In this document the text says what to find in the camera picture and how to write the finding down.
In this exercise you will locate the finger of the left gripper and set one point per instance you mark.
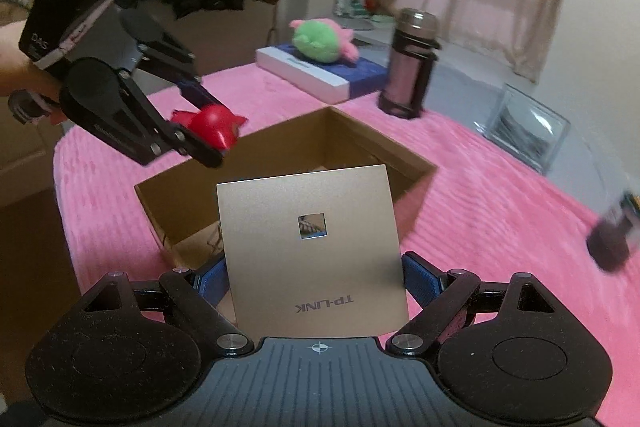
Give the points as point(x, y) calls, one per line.
point(195, 93)
point(164, 136)

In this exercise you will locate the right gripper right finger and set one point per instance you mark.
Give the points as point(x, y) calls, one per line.
point(444, 298)

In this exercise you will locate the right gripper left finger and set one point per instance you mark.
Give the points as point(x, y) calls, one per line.
point(191, 298)

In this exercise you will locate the red toy figure keychain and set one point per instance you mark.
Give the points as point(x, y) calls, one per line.
point(215, 125)

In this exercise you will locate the gold TP-LINK square panel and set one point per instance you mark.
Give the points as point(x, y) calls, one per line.
point(313, 254)

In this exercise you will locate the person left hand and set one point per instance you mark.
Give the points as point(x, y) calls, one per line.
point(17, 71)

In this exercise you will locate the brown cardboard box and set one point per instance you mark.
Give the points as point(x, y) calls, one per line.
point(181, 201)

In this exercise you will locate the pink fuzzy blanket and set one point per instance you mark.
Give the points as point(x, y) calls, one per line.
point(484, 212)

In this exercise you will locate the green pink plush toy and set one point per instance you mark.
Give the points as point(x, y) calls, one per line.
point(324, 41)

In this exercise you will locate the white blue flat box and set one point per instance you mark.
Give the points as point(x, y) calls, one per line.
point(329, 83)

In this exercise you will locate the dark glass jar diffuser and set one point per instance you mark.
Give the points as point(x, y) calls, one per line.
point(615, 237)

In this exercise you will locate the dark thermos flask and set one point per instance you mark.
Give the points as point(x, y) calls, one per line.
point(413, 55)

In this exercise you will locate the silver picture frame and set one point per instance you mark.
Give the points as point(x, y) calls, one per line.
point(528, 130)

